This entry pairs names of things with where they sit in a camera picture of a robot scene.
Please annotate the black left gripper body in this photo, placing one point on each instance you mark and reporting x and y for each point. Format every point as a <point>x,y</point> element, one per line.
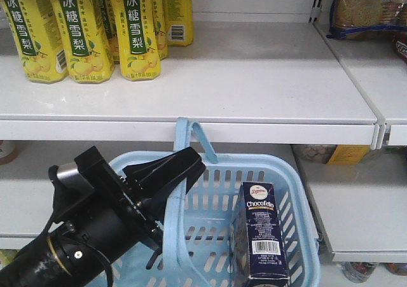
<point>100,212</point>

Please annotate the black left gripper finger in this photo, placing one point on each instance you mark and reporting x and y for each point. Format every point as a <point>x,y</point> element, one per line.
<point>166,171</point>
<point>171,194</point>

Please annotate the light blue shopping basket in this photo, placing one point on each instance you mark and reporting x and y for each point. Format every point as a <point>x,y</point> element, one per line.
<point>196,246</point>

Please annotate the dark blue cookie box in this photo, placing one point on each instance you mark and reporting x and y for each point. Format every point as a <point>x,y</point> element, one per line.
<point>258,256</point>

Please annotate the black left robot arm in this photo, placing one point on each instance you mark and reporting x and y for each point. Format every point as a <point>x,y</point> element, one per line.
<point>39,264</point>

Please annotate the yellow pear drink bottle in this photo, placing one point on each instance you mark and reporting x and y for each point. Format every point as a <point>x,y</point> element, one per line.
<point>84,40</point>
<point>138,49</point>
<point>37,38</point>
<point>179,22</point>

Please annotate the white store shelving unit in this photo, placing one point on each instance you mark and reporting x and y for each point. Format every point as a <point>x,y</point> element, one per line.
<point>257,72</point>

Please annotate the yellow biscuit box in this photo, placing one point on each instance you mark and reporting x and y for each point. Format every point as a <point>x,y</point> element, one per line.
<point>348,154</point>

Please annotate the breakfast biscuit bag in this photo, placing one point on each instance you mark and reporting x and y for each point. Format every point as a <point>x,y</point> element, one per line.
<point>359,19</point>

